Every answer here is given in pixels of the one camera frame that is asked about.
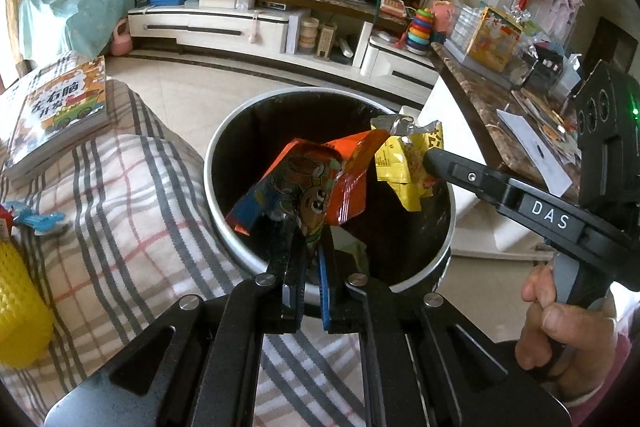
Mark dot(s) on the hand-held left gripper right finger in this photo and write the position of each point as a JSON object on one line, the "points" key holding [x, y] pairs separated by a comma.
{"points": [[325, 292]]}

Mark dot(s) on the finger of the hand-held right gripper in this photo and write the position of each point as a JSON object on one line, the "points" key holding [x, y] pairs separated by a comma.
{"points": [[470, 179]]}

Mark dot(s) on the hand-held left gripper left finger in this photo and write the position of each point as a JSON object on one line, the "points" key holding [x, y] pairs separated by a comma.
{"points": [[287, 257]]}

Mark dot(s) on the white round trash bin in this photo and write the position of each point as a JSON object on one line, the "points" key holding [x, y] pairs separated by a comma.
{"points": [[235, 247]]}

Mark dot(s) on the yellow snack wrapper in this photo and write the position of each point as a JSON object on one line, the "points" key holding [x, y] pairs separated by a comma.
{"points": [[400, 162]]}

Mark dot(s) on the orange snack packet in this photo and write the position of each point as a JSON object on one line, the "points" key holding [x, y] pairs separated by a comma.
{"points": [[300, 177]]}

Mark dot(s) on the light blue wrapper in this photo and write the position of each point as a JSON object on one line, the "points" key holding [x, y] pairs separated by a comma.
{"points": [[37, 219]]}

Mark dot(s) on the yellow foam fruit net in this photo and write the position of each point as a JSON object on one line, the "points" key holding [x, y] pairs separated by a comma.
{"points": [[22, 312]]}

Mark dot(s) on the person's right hand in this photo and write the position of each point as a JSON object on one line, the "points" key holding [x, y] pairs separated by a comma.
{"points": [[575, 342]]}

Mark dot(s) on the white paper sheet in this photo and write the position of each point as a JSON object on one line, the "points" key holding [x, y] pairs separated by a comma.
{"points": [[535, 152]]}

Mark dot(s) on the black box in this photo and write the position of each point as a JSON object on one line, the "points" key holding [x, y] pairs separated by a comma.
{"points": [[542, 72]]}

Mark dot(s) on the colourful yellow box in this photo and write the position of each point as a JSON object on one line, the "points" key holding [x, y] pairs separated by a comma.
{"points": [[495, 39]]}

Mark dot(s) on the clear plastic container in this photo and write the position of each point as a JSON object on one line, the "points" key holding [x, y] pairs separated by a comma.
{"points": [[462, 32]]}

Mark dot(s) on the pink plastic toy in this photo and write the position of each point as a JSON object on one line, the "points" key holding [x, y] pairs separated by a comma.
{"points": [[442, 17]]}

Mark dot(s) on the red yellow toy bus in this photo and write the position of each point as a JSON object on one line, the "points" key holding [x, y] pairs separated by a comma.
{"points": [[392, 8]]}

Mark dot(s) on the wooden block toy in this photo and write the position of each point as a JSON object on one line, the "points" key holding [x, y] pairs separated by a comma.
{"points": [[327, 41]]}

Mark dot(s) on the round wooden box stack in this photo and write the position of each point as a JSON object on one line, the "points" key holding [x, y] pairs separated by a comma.
{"points": [[309, 36]]}

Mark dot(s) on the white television stand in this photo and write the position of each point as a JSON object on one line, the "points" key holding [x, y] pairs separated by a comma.
{"points": [[210, 32]]}

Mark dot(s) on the pink toy watering can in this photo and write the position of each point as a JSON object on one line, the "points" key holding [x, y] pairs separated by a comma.
{"points": [[121, 39]]}

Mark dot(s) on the colourful children's book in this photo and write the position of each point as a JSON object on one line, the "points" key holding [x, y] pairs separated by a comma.
{"points": [[55, 107]]}

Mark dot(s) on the teal dust cover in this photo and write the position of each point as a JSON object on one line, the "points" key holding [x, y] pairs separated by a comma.
{"points": [[75, 7]]}

